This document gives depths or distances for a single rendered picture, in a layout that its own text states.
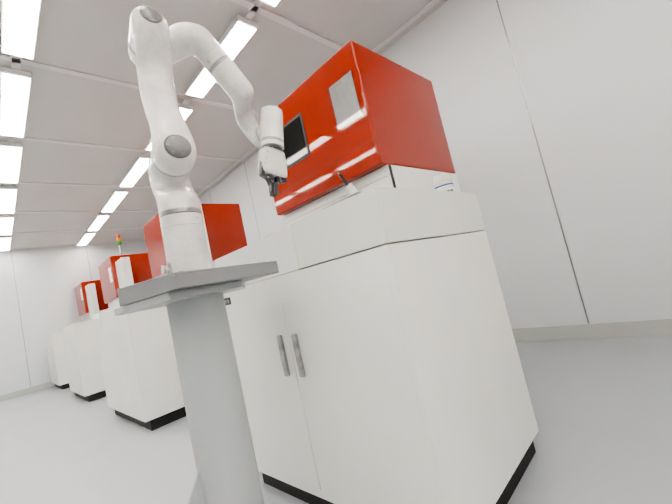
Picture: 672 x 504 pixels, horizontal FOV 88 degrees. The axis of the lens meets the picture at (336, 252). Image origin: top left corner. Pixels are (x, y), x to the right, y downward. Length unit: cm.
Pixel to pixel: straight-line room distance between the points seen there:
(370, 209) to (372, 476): 73
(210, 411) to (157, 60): 102
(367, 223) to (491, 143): 223
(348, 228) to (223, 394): 57
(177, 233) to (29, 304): 800
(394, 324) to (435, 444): 29
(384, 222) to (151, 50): 85
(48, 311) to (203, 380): 804
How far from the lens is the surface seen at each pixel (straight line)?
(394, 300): 87
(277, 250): 117
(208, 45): 139
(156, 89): 125
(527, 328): 302
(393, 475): 108
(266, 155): 126
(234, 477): 114
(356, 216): 91
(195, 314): 104
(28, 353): 897
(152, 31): 128
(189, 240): 108
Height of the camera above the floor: 76
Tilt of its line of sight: 5 degrees up
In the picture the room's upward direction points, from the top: 13 degrees counter-clockwise
